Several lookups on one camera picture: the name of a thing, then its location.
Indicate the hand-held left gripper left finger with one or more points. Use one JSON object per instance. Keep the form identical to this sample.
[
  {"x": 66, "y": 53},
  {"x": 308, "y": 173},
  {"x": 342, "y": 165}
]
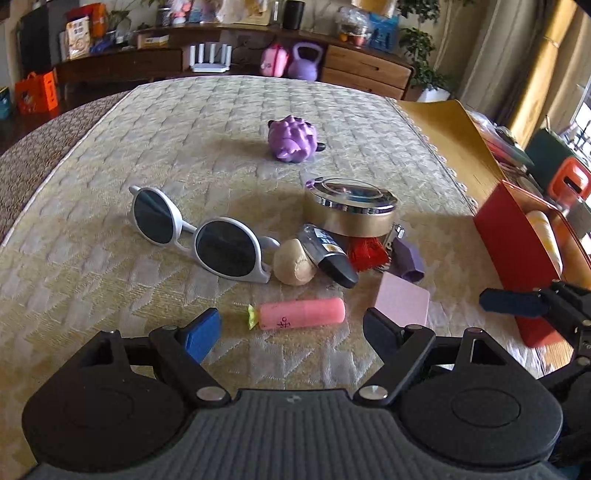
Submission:
[{"x": 198, "y": 334}]

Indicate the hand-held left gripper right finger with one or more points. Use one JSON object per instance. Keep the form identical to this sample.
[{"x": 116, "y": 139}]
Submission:
[{"x": 376, "y": 330}]

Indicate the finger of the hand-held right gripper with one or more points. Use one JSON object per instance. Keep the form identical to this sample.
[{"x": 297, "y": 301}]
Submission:
[{"x": 508, "y": 302}]

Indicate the pink square card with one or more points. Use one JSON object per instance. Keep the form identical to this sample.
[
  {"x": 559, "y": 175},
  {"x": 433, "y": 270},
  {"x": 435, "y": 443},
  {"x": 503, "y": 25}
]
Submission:
[{"x": 401, "y": 300}]

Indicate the red box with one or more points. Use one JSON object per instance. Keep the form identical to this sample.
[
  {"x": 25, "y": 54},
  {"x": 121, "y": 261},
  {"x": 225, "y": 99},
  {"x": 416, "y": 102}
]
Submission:
[{"x": 503, "y": 240}]

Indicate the red candy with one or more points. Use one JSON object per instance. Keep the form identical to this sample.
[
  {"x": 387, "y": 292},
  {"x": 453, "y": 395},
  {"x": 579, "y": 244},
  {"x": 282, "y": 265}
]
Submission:
[{"x": 364, "y": 254}]

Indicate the pink tube with green end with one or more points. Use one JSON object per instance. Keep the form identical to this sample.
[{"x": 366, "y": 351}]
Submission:
[{"x": 300, "y": 314}]

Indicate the small purple box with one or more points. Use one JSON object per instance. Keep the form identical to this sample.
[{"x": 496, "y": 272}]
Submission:
[{"x": 408, "y": 258}]

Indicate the small bottle with black cap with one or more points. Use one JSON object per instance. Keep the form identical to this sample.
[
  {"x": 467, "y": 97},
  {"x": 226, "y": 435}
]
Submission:
[{"x": 330, "y": 258}]

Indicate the white sunglasses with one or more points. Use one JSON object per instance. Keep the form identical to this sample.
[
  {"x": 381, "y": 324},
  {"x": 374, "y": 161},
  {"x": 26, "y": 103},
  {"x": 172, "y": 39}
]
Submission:
[{"x": 226, "y": 247}]

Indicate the metal nail clipper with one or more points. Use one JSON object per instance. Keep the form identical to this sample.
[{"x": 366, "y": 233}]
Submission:
[{"x": 398, "y": 230}]

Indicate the beige ball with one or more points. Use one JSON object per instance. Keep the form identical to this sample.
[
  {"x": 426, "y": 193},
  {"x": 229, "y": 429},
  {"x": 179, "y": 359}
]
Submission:
[{"x": 292, "y": 263}]

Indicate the round gold tin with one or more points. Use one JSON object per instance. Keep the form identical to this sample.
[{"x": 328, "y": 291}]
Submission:
[{"x": 346, "y": 217}]

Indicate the cream plastic bottle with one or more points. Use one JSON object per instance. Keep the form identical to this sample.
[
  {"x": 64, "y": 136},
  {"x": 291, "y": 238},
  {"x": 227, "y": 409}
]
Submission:
[{"x": 547, "y": 240}]

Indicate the orange plastic container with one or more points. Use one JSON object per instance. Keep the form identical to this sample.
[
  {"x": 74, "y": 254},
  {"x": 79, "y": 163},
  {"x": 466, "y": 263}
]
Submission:
[{"x": 570, "y": 177}]

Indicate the dark green box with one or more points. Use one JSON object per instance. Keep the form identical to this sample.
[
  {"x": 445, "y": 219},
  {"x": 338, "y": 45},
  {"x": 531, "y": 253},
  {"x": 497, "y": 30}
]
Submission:
[{"x": 547, "y": 152}]

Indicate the pile of plastic bags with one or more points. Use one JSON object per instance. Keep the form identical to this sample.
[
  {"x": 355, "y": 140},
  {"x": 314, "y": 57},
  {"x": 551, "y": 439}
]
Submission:
[{"x": 501, "y": 138}]

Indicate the quilted beige bedspread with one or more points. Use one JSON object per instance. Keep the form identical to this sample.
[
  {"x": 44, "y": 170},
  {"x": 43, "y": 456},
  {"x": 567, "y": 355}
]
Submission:
[{"x": 184, "y": 138}]

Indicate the purple spiky toy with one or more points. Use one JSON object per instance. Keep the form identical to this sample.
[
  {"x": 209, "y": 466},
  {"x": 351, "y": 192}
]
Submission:
[{"x": 291, "y": 138}]

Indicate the beige curtain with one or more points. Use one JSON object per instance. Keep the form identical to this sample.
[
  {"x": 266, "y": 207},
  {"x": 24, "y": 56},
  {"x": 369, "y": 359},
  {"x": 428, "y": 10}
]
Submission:
[{"x": 521, "y": 55}]

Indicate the wooden cabinet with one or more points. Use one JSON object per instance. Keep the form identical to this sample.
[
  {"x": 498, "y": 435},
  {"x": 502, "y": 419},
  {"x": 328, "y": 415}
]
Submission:
[{"x": 360, "y": 69}]

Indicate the potted green plant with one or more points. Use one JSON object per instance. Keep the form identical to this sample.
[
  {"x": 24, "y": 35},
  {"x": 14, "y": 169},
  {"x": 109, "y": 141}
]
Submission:
[{"x": 422, "y": 50}]

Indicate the purple kettlebell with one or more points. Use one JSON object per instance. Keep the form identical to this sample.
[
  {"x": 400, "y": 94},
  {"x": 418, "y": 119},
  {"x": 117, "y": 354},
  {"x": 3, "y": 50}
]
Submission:
[{"x": 304, "y": 64}]

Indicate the white router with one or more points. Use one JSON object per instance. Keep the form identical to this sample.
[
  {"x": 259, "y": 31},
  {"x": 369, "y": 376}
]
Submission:
[{"x": 207, "y": 57}]

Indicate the pink toy backpack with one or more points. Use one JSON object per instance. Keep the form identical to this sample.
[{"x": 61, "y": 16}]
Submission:
[{"x": 274, "y": 62}]

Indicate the orange bag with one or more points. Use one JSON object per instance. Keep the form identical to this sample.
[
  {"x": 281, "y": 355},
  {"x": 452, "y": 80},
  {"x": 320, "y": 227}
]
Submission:
[{"x": 37, "y": 94}]

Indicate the blue package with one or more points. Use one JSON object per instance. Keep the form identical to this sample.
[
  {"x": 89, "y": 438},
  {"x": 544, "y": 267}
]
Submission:
[{"x": 384, "y": 32}]

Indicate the small cardboard box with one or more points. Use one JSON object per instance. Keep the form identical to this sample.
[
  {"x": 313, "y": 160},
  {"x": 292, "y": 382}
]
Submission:
[{"x": 152, "y": 40}]

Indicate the teal bin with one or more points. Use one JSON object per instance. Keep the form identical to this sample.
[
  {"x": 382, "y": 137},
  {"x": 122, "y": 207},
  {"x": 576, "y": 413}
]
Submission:
[{"x": 4, "y": 104}]

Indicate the clear bag of fruit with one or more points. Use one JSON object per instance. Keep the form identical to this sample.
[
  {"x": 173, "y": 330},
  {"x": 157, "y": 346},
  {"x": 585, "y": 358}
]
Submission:
[{"x": 353, "y": 25}]

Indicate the snack bag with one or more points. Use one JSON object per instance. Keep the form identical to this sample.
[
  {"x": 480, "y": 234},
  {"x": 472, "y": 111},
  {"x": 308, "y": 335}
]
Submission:
[{"x": 77, "y": 39}]

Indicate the pink doll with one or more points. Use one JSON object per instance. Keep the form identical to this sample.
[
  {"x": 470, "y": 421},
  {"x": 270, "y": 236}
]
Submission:
[{"x": 179, "y": 11}]

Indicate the black speaker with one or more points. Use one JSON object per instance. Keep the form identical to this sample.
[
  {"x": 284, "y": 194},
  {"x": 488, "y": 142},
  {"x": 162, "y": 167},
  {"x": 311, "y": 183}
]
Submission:
[{"x": 294, "y": 14}]

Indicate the floral cloth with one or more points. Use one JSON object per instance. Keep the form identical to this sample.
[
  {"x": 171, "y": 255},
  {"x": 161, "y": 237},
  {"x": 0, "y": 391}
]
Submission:
[{"x": 240, "y": 9}]

